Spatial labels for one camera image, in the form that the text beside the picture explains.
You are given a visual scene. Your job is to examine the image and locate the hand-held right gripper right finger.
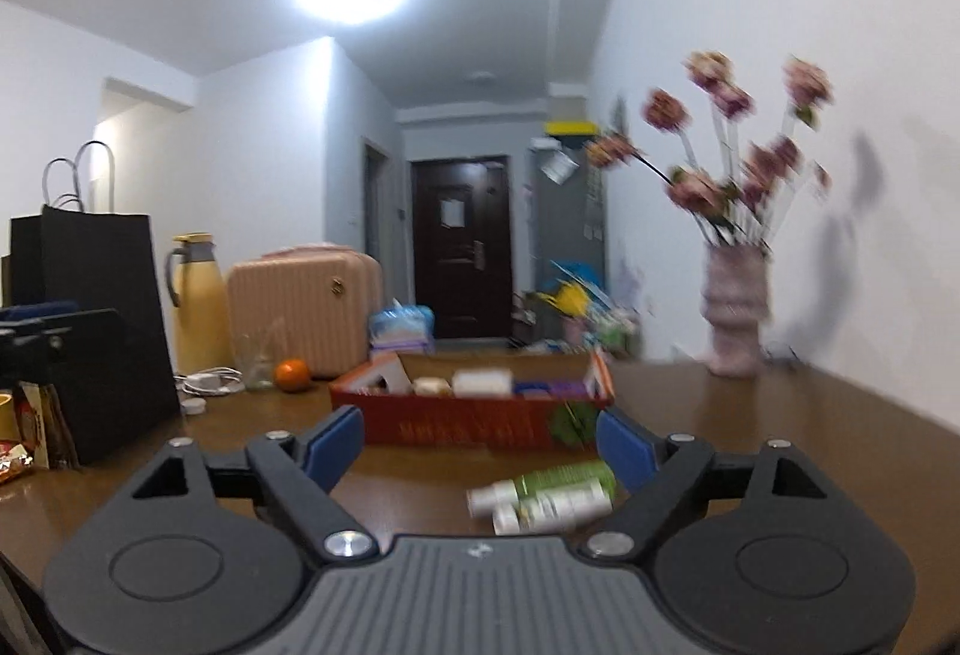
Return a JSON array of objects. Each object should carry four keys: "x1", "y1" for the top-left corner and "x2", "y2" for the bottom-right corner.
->
[{"x1": 577, "y1": 409, "x2": 830, "y2": 561}]

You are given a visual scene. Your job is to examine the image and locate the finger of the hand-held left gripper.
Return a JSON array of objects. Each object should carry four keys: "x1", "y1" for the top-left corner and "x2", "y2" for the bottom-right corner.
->
[
  {"x1": 0, "y1": 300, "x2": 80, "y2": 326},
  {"x1": 0, "y1": 308, "x2": 127, "y2": 397}
]

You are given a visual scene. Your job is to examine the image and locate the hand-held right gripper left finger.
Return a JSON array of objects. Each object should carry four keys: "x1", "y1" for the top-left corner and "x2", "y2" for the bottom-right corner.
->
[{"x1": 131, "y1": 404, "x2": 381, "y2": 564}]

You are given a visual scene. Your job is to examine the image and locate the green and white tube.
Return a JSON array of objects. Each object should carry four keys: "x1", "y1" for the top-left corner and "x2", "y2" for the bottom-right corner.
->
[{"x1": 466, "y1": 460, "x2": 618, "y2": 518}]

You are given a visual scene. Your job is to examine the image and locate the white bottle green label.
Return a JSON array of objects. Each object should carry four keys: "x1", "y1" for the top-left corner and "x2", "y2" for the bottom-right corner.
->
[{"x1": 491, "y1": 479, "x2": 613, "y2": 536}]

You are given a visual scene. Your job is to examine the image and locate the red cardboard box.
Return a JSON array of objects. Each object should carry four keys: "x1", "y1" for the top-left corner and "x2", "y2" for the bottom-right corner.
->
[{"x1": 330, "y1": 349, "x2": 617, "y2": 452}]

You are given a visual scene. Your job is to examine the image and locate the black paper bag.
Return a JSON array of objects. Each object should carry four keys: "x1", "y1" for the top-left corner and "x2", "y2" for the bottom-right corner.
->
[{"x1": 7, "y1": 141, "x2": 182, "y2": 466}]

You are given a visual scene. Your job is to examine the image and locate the printed snack packet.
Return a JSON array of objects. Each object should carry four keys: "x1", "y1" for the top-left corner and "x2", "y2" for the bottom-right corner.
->
[{"x1": 15, "y1": 381, "x2": 80, "y2": 470}]

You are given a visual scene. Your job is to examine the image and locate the orange fruit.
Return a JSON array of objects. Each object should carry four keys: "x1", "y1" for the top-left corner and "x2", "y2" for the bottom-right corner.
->
[{"x1": 274, "y1": 359, "x2": 311, "y2": 393}]

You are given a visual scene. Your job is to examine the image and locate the purple flat packet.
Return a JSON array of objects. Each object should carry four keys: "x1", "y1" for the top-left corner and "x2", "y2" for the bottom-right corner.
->
[{"x1": 514, "y1": 381, "x2": 590, "y2": 399}]

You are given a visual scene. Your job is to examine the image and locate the glass cup with sticks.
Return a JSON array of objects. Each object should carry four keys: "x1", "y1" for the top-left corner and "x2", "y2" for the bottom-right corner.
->
[{"x1": 244, "y1": 317, "x2": 287, "y2": 390}]

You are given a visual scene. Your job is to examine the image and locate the red snack packet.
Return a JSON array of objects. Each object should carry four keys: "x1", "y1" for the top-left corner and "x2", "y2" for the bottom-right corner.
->
[{"x1": 0, "y1": 441, "x2": 38, "y2": 486}]

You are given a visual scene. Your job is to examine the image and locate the yellow thermos jug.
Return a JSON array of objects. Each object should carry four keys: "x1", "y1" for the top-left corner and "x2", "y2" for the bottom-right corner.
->
[{"x1": 165, "y1": 233, "x2": 235, "y2": 377}]

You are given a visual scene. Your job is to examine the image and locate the pink ribbed suitcase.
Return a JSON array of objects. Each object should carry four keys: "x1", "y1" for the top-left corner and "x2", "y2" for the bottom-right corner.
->
[{"x1": 226, "y1": 242, "x2": 383, "y2": 380}]

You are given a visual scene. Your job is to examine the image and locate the blue tissue pack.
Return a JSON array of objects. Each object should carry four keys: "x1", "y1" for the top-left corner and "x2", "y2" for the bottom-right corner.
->
[{"x1": 369, "y1": 302, "x2": 434, "y2": 341}]

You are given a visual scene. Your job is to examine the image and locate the white rectangular box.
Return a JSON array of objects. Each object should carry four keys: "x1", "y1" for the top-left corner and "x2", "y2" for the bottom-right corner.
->
[{"x1": 452, "y1": 368, "x2": 514, "y2": 399}]

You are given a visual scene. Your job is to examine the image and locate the yellow bag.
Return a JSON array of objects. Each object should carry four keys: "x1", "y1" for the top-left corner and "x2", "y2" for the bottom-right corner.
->
[{"x1": 555, "y1": 280, "x2": 595, "y2": 320}]

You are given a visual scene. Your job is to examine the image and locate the pink ceramic vase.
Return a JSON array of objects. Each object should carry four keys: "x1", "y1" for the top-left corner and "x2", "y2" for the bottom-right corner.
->
[{"x1": 701, "y1": 244, "x2": 773, "y2": 377}]

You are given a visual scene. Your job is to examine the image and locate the blue plastic bag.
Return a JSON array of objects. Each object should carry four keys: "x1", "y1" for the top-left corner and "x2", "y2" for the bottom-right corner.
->
[{"x1": 551, "y1": 260, "x2": 605, "y2": 296}]

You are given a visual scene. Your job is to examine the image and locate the dark brown door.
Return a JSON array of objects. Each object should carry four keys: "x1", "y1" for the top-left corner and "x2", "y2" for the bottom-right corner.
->
[{"x1": 410, "y1": 156, "x2": 515, "y2": 339}]

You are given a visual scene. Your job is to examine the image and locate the grey refrigerator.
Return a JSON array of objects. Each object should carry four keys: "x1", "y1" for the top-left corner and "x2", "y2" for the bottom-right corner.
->
[{"x1": 525, "y1": 137, "x2": 607, "y2": 296}]

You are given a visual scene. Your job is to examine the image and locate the dried pink roses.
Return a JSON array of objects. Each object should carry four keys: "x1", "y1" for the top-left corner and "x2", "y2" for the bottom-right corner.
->
[{"x1": 585, "y1": 51, "x2": 835, "y2": 248}]

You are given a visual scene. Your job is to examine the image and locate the white charger with cable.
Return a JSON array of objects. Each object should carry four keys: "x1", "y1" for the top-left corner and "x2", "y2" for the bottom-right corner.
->
[{"x1": 176, "y1": 366, "x2": 245, "y2": 396}]

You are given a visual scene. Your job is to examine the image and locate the interior doorway frame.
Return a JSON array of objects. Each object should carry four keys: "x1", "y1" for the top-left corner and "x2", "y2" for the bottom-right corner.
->
[{"x1": 364, "y1": 139, "x2": 395, "y2": 268}]

